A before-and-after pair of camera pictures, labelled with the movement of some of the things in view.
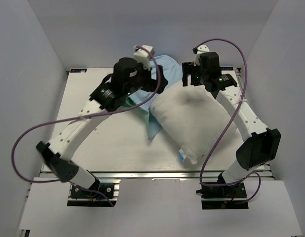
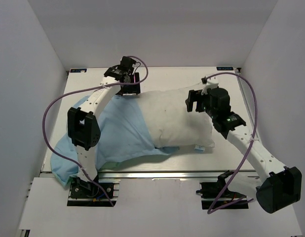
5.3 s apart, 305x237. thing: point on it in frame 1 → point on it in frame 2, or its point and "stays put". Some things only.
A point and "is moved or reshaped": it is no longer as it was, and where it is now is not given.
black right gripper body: [197, 77] → [202, 97]
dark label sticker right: [227, 68] stays put
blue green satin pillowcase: [140, 102] → [126, 131]
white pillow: [194, 120] is moved or reshaped
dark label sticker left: [78, 70] stays put
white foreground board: [157, 208] stays put
